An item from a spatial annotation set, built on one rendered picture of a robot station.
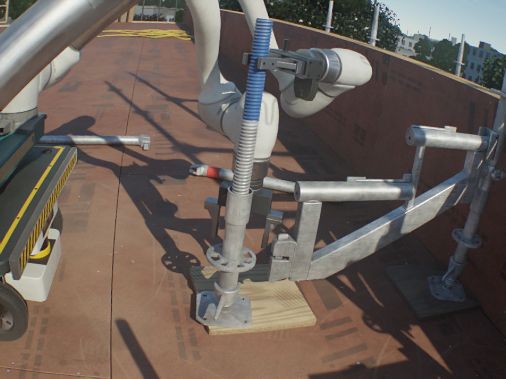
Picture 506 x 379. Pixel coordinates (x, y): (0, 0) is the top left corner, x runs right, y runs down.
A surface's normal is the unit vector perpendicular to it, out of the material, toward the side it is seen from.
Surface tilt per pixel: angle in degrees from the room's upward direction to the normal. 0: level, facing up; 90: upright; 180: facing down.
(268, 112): 79
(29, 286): 90
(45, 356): 0
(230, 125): 90
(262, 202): 90
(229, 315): 0
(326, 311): 0
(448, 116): 90
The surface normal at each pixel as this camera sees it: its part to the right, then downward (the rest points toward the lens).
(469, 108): -0.97, -0.04
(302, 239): 0.19, 0.42
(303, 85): -0.79, 0.15
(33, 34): 0.37, 0.22
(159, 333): 0.13, -0.91
